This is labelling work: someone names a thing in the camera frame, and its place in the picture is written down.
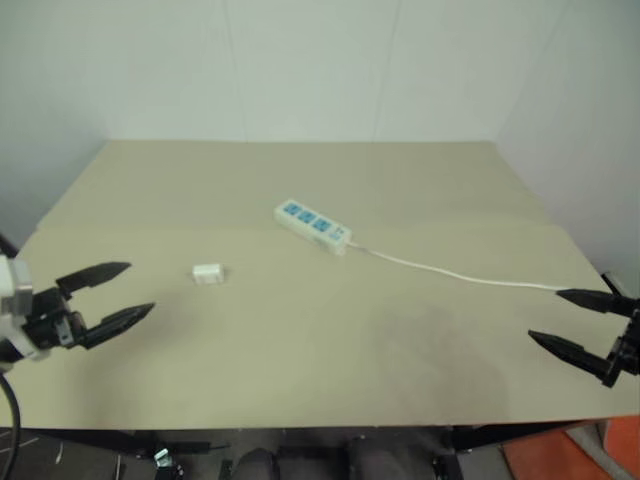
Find orange object under table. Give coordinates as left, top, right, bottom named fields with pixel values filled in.
left=501, top=412, right=640, bottom=480

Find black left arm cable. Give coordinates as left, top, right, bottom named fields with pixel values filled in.
left=0, top=372, right=22, bottom=480

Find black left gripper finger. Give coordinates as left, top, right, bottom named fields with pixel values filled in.
left=55, top=261, right=133, bottom=301
left=78, top=301, right=157, bottom=351

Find white plug adapter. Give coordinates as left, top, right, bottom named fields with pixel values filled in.
left=191, top=263, right=228, bottom=287

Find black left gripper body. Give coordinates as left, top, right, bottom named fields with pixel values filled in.
left=21, top=286, right=90, bottom=353

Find dark rounded shape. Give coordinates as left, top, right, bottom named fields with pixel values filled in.
left=227, top=448, right=287, bottom=480

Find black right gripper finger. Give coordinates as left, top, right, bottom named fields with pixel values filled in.
left=555, top=287, right=640, bottom=318
left=527, top=328, right=627, bottom=389

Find white power strip cable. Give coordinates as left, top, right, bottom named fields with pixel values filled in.
left=345, top=241, right=571, bottom=294

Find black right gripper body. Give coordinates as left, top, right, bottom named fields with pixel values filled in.
left=605, top=308, right=640, bottom=377

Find black table frame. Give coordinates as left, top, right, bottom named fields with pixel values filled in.
left=0, top=412, right=640, bottom=480

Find white power strip blue sockets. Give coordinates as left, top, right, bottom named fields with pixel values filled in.
left=273, top=198, right=353, bottom=258

